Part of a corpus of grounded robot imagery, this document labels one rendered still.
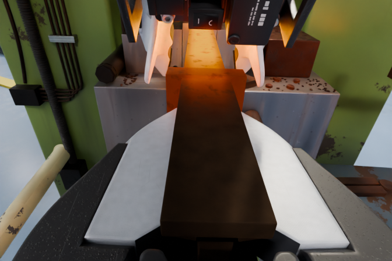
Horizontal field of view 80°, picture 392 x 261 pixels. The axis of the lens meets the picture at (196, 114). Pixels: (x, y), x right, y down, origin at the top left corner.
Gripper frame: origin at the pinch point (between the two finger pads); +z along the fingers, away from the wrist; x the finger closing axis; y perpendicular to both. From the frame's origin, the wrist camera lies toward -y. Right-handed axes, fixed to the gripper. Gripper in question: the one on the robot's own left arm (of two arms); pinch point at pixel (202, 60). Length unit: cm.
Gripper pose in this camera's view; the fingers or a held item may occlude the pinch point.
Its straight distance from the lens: 21.7
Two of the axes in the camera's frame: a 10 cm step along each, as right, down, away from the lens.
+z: -0.3, 5.0, 8.7
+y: -0.2, 8.7, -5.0
